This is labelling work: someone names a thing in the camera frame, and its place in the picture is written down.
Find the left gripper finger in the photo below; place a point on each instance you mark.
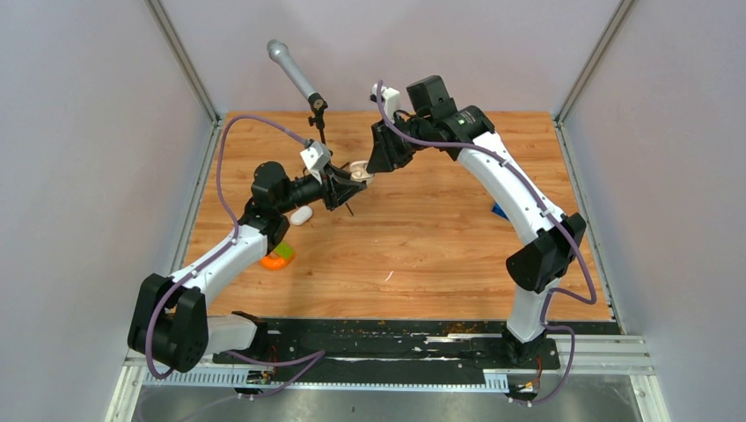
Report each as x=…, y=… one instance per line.
x=341, y=195
x=342, y=177

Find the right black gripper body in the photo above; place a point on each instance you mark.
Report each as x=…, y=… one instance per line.
x=417, y=147

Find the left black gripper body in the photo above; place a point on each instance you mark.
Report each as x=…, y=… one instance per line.
x=327, y=187

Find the small beige charging case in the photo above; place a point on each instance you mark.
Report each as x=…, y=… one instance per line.
x=359, y=172

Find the white earbud charging case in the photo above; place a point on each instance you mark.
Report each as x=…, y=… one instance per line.
x=301, y=216

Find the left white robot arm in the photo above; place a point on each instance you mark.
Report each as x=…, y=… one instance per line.
x=170, y=324

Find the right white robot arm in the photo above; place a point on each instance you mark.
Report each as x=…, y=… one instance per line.
x=550, y=238

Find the black tripod microphone stand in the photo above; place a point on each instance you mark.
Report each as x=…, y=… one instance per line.
x=317, y=121

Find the green block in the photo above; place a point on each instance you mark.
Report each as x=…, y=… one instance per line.
x=285, y=251

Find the blue object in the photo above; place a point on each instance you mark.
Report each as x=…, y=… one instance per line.
x=496, y=209

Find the grey microphone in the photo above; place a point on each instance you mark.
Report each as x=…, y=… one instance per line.
x=279, y=53

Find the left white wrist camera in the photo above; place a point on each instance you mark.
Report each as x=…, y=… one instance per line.
x=316, y=157

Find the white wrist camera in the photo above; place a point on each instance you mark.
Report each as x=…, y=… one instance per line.
x=316, y=157
x=386, y=98

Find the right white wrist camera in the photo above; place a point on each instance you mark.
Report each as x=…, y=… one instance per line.
x=386, y=98

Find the orange ring toy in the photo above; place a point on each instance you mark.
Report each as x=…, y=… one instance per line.
x=276, y=263

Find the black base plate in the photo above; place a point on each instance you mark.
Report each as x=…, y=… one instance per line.
x=394, y=351

